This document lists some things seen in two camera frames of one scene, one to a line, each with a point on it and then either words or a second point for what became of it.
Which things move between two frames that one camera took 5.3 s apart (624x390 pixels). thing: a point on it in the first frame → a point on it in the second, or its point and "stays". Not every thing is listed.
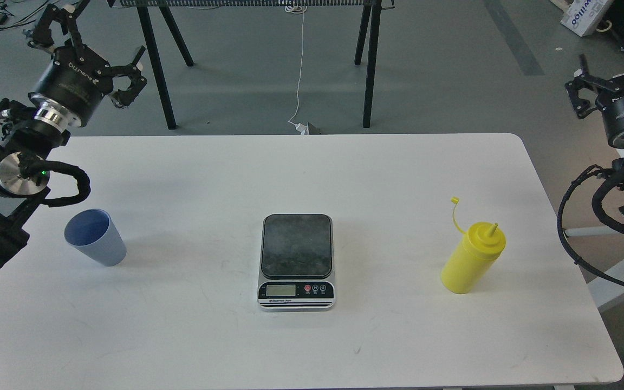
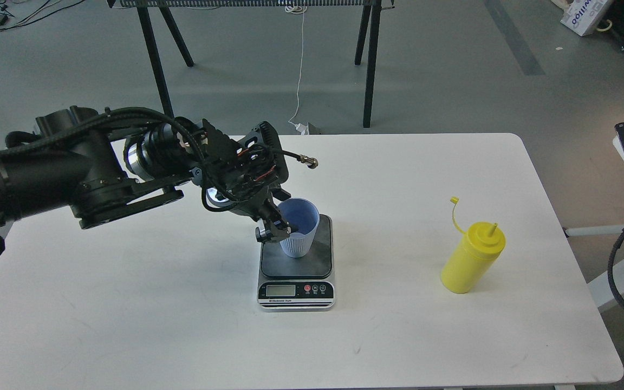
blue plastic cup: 92,232 → 303,217
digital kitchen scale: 296,268 stays
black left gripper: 69,90 → 241,174
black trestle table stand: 371,12 stays
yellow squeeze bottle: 474,257 stays
